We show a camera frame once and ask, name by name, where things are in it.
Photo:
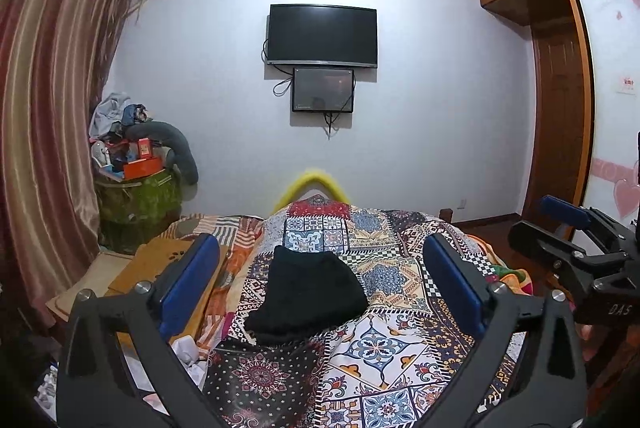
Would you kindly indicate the small black wall monitor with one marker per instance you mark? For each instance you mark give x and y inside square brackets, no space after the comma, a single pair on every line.
[322,90]

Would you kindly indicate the white sliding wardrobe door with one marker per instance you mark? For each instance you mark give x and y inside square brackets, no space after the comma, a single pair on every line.
[612,107]

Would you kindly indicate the pale cardboard sheet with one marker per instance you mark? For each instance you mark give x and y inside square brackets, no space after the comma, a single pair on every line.
[92,280]

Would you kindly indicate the brown cardboard sheet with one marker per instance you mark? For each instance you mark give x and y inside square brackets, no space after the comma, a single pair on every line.
[150,263]

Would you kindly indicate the striped brown curtain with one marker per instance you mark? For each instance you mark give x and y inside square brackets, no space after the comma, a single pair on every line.
[45,107]

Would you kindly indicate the wooden bed post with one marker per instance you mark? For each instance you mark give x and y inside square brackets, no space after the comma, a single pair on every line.
[446,214]

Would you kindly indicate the patchwork patterned bedspread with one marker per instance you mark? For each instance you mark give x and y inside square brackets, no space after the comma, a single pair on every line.
[390,348]

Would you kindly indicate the white wall socket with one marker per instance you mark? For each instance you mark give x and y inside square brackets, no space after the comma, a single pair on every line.
[462,203]

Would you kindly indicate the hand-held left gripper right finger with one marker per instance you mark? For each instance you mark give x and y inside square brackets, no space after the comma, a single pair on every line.
[457,288]

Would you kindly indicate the black wall television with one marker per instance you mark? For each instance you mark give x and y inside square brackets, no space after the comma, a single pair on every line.
[322,35]

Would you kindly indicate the red box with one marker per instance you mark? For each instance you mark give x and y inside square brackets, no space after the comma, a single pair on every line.
[146,148]

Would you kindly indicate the white crumpled cloth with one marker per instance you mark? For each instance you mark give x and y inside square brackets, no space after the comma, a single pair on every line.
[190,355]

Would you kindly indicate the orange striped cloth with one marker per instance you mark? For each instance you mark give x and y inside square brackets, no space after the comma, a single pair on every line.
[240,233]

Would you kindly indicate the orange box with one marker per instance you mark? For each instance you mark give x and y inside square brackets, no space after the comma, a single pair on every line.
[142,168]

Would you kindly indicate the yellow bed-end cushion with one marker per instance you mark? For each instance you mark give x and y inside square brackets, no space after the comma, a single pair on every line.
[312,180]

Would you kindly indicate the pile of clothes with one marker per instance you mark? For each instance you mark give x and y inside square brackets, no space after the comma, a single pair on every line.
[117,110]

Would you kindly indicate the grey bolster pillow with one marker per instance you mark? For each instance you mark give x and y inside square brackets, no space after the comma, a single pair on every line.
[182,152]

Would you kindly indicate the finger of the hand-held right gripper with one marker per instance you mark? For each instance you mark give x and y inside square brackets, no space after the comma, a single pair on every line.
[565,211]
[537,243]

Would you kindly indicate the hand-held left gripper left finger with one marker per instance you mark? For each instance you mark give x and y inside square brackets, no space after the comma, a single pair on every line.
[187,288]

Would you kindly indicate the black pants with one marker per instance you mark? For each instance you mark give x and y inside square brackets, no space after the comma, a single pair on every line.
[310,293]

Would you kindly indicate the green cloth-covered stand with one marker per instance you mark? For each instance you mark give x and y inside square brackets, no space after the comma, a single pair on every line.
[137,213]

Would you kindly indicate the red label sticker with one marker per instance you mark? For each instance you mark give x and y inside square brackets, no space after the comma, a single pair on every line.
[627,85]

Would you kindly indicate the wooden door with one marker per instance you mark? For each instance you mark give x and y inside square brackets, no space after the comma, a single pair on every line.
[557,107]

